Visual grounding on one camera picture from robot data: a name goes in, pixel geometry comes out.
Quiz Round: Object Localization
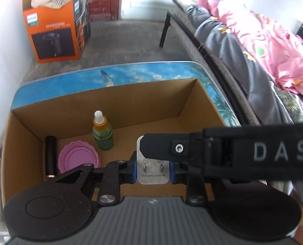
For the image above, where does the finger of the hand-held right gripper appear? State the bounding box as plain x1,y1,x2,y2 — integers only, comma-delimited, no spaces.
141,124,303,184

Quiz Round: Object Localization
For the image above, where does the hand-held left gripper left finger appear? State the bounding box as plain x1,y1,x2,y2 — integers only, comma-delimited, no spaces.
56,151,138,207

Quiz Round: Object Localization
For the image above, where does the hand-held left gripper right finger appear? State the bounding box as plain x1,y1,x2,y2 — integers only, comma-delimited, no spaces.
169,161,208,206

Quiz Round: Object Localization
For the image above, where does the white charger plug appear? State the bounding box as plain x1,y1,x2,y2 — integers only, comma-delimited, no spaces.
137,136,171,185

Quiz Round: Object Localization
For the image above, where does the green dropper bottle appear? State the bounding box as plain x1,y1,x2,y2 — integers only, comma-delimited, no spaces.
92,110,114,151

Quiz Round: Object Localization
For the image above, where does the pink plastic lid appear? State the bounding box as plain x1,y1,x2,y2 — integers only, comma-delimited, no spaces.
58,141,101,175

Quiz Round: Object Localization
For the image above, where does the brown cardboard box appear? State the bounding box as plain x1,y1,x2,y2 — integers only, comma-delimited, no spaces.
0,78,234,210

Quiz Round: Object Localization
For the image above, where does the black key fob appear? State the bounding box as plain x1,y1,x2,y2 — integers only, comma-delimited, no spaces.
45,136,58,179

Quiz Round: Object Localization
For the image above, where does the floral patterned quilt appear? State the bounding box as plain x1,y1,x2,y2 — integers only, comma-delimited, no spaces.
269,80,303,124

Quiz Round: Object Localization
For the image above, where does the pink printed blanket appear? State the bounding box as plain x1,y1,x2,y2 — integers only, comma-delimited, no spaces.
197,0,303,97

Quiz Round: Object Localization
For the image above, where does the orange appliance box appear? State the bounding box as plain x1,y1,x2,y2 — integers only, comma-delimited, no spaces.
22,0,92,64

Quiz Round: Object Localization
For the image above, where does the red door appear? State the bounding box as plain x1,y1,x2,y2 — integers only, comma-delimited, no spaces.
89,0,124,22

